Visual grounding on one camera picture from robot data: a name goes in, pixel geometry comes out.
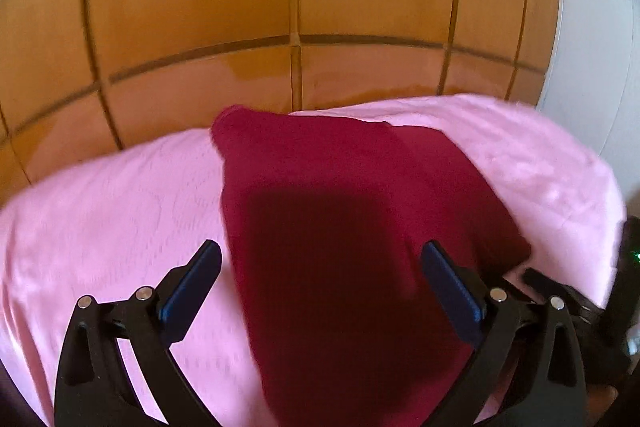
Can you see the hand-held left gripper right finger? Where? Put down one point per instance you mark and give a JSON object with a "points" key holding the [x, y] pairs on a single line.
{"points": [[452, 292]]}

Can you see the pink bed sheet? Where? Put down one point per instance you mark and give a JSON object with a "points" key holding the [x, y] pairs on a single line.
{"points": [[100, 217]]}

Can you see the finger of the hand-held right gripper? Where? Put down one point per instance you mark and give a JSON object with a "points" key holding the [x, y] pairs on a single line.
{"points": [[560, 292]]}

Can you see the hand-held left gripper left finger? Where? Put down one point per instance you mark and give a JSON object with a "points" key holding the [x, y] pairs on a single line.
{"points": [[192, 282]]}

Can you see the dark red garment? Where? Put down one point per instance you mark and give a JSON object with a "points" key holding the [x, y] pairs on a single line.
{"points": [[310, 187]]}

